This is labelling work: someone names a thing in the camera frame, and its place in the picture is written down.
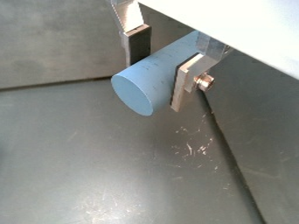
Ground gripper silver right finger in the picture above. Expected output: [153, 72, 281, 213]
[170, 32, 233, 112]

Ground light blue oval cylinder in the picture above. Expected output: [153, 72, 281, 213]
[110, 31, 197, 116]

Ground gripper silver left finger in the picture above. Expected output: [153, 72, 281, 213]
[106, 0, 152, 67]

